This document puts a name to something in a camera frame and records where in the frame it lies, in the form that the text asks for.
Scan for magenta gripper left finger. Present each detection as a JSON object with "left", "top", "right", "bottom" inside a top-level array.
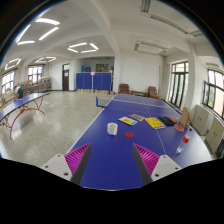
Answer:
[{"left": 42, "top": 143, "right": 91, "bottom": 185}]

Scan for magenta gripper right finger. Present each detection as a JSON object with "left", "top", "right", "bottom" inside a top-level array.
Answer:
[{"left": 132, "top": 144, "right": 181, "bottom": 185}]

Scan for red round lid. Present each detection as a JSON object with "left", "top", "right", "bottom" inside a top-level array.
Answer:
[{"left": 124, "top": 132, "right": 134, "bottom": 138}]

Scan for clear bottle red label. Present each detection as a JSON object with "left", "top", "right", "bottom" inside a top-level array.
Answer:
[{"left": 176, "top": 128, "right": 192, "bottom": 154}]

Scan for yellow book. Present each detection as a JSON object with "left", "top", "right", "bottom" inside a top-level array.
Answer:
[{"left": 146, "top": 117, "right": 165, "bottom": 129}]

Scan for red table tennis paddle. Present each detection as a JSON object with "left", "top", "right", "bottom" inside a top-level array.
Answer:
[{"left": 175, "top": 125, "right": 185, "bottom": 132}]

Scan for black paddle case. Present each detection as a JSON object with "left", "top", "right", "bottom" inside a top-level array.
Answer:
[{"left": 159, "top": 116, "right": 175, "bottom": 126}]

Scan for red paddle near case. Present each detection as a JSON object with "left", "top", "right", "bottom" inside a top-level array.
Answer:
[{"left": 170, "top": 118, "right": 178, "bottom": 124}]

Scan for yellow blue booklet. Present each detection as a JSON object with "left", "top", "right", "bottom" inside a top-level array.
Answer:
[{"left": 118, "top": 116, "right": 138, "bottom": 126}]

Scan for grey patterned booklet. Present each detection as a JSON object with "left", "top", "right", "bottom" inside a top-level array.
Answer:
[{"left": 128, "top": 114, "right": 145, "bottom": 122}]

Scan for white paper cup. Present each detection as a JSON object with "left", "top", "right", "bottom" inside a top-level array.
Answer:
[{"left": 107, "top": 123, "right": 118, "bottom": 136}]

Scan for brown paper bag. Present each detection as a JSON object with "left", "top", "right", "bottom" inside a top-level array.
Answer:
[{"left": 180, "top": 107, "right": 192, "bottom": 128}]

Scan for table tennis net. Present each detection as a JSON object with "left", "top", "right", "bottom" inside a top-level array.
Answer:
[{"left": 96, "top": 97, "right": 110, "bottom": 108}]

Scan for beige radiator cabinet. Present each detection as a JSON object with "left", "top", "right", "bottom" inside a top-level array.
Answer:
[{"left": 191, "top": 105, "right": 224, "bottom": 153}]

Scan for right brown armchair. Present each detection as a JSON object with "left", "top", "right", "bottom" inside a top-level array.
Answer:
[{"left": 148, "top": 86, "right": 159, "bottom": 99}]

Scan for brown armchair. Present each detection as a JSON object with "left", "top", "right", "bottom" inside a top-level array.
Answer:
[
  {"left": 118, "top": 83, "right": 130, "bottom": 94},
  {"left": 148, "top": 86, "right": 159, "bottom": 99}
]

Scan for left brown armchair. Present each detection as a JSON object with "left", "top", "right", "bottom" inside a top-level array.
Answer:
[{"left": 118, "top": 83, "right": 130, "bottom": 94}]

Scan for folded blue ping-pong tables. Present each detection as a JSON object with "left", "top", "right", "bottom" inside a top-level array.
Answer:
[{"left": 76, "top": 72, "right": 112, "bottom": 91}]

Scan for person in dark clothes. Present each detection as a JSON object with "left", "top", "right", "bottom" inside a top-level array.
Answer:
[{"left": 14, "top": 85, "right": 23, "bottom": 99}]

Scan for dark wooden door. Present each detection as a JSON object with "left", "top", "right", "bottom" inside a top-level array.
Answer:
[{"left": 62, "top": 64, "right": 70, "bottom": 91}]

